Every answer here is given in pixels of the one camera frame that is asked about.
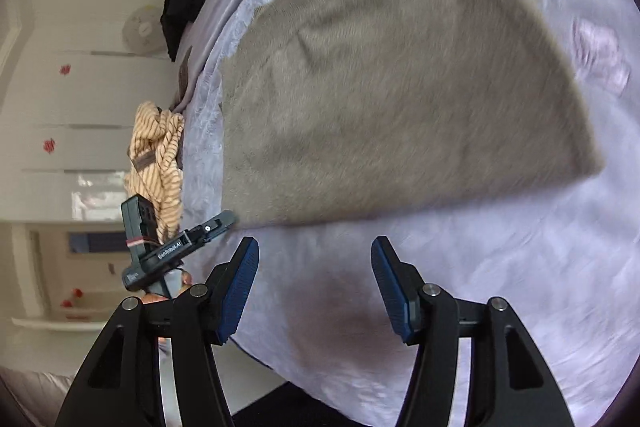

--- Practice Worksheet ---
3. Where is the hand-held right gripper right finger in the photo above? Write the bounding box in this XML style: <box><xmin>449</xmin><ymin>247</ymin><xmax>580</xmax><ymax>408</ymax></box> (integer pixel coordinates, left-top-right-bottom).
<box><xmin>371</xmin><ymin>236</ymin><xmax>576</xmax><ymax>427</ymax></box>

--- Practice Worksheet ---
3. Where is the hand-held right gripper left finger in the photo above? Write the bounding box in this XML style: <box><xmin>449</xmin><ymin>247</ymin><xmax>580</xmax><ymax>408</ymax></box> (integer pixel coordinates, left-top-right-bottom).
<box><xmin>54</xmin><ymin>237</ymin><xmax>260</xmax><ymax>427</ymax></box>

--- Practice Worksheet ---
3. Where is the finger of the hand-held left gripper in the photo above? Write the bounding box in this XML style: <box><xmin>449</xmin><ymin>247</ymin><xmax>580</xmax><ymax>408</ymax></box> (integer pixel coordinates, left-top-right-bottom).
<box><xmin>185</xmin><ymin>210</ymin><xmax>237</xmax><ymax>249</ymax></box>

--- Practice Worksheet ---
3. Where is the grey-green knit sweater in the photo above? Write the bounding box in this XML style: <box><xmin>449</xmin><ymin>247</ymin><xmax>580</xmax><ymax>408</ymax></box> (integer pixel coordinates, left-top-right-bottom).
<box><xmin>219</xmin><ymin>0</ymin><xmax>606</xmax><ymax>229</ymax></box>

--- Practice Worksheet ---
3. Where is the person's left hand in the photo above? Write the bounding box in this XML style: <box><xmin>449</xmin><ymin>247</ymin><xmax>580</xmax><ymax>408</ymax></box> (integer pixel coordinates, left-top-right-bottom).
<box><xmin>142</xmin><ymin>271</ymin><xmax>195</xmax><ymax>306</ymax></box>

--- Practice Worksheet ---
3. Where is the beige striped garment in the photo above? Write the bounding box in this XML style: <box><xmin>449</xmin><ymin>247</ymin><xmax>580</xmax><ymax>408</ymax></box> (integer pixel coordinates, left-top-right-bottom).
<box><xmin>124</xmin><ymin>101</ymin><xmax>186</xmax><ymax>242</ymax></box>

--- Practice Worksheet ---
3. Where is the embossed lavender bed blanket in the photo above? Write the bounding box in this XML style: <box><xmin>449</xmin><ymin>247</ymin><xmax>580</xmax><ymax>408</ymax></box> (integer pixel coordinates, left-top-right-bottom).
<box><xmin>177</xmin><ymin>0</ymin><xmax>640</xmax><ymax>426</ymax></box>

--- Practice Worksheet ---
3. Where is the white shelf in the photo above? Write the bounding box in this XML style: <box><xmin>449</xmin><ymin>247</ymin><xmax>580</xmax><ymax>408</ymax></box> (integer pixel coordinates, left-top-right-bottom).
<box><xmin>11</xmin><ymin>224</ymin><xmax>132</xmax><ymax>334</ymax></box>

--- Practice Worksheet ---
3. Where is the white wardrobe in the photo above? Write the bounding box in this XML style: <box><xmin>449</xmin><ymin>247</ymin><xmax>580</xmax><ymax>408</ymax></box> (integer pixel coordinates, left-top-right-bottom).
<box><xmin>0</xmin><ymin>0</ymin><xmax>168</xmax><ymax>228</ymax></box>

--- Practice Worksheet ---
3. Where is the white round fan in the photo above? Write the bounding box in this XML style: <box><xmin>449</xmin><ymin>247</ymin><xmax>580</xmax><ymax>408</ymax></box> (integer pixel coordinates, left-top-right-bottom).
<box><xmin>122</xmin><ymin>5</ymin><xmax>169</xmax><ymax>56</ymax></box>

